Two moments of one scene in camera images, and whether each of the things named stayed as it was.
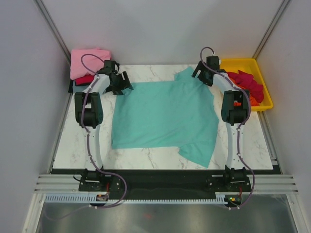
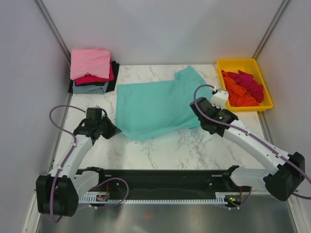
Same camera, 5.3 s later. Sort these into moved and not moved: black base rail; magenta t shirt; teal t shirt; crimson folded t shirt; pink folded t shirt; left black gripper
Moved: teal t shirt; left black gripper
Not moved: magenta t shirt; pink folded t shirt; crimson folded t shirt; black base rail
